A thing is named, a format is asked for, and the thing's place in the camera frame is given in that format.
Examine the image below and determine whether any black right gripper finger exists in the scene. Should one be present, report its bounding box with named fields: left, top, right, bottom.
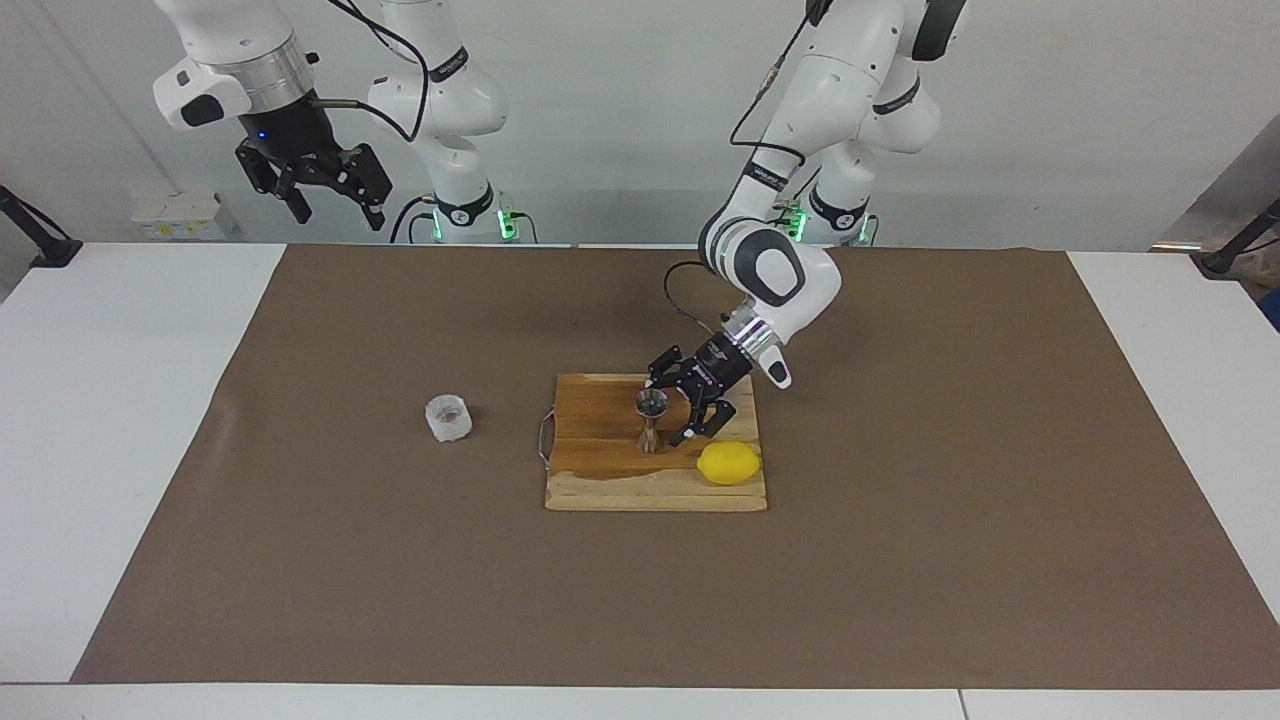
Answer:
left=236, top=139, right=314, bottom=226
left=334, top=142, right=394, bottom=233

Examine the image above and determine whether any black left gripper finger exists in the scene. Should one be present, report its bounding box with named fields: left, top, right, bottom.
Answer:
left=647, top=344, right=692, bottom=394
left=669, top=396, right=739, bottom=448

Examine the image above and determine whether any steel double jigger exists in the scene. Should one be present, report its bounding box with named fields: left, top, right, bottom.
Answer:
left=635, top=388, right=670, bottom=455

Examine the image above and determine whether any clear plastic cup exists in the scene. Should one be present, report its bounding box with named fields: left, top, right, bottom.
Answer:
left=424, top=395, right=475, bottom=444

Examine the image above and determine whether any yellow lemon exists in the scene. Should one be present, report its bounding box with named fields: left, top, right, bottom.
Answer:
left=696, top=440, right=764, bottom=487

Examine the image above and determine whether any brown table mat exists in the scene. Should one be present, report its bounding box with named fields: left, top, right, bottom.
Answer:
left=72, top=245, right=1280, bottom=689

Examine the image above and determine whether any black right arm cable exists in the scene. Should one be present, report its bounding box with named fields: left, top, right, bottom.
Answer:
left=308, top=0, right=432, bottom=142

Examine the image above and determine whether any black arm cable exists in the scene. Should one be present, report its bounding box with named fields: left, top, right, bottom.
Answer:
left=664, top=0, right=833, bottom=337
left=308, top=0, right=432, bottom=142

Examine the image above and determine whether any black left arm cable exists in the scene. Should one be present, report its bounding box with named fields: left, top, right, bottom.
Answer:
left=664, top=0, right=833, bottom=337

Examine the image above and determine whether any white wall socket box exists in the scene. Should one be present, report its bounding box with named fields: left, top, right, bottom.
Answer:
left=130, top=191, right=242, bottom=242

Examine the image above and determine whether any black clamp mount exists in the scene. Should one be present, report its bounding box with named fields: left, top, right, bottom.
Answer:
left=0, top=185, right=84, bottom=269
left=1199, top=197, right=1280, bottom=282

